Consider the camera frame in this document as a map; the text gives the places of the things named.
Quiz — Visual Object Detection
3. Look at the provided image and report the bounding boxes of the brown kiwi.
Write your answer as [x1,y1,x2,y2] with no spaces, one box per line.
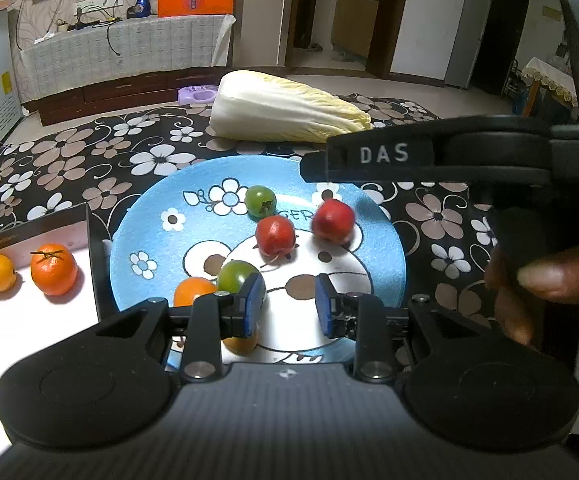
[222,332,258,356]

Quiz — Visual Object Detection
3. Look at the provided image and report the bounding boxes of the green apple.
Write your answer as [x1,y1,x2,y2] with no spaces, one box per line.
[216,260,258,294]

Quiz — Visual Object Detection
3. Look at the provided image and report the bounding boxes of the small red tomato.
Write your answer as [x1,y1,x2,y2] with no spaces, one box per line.
[256,216,296,258]

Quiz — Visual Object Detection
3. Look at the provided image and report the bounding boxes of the red apple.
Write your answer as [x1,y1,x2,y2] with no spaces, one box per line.
[311,198,355,245]

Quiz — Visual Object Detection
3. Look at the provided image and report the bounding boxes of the small green fruit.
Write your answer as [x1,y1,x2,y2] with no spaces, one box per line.
[245,185,276,219]

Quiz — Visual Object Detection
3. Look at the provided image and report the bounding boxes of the orange with stem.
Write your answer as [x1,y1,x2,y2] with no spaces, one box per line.
[30,244,78,296]

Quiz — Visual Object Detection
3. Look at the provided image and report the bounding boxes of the right hand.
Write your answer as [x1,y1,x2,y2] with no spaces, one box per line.
[485,246,579,346]

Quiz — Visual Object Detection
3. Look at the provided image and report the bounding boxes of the blue tiger plate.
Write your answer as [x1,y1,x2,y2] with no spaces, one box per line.
[109,155,407,364]

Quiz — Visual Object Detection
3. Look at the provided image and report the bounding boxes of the floral black tablecloth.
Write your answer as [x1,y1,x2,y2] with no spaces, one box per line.
[0,105,495,326]

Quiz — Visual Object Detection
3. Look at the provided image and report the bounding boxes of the white refrigerator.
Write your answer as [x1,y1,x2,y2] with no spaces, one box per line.
[445,0,491,89]

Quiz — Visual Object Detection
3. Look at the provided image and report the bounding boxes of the napa cabbage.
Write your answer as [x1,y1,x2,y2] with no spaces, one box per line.
[209,70,372,144]

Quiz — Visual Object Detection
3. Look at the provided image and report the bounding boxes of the purple plastic toy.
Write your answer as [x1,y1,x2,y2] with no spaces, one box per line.
[178,84,219,105]

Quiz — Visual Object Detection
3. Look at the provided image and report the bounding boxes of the black white shallow tray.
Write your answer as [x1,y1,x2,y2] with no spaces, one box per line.
[0,204,106,455]

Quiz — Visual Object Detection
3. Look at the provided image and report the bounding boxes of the covered low cabinet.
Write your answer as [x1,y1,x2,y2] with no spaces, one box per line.
[16,14,236,103]

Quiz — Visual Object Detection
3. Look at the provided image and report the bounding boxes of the blue glass bottle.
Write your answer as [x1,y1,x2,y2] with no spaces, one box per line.
[126,0,152,18]

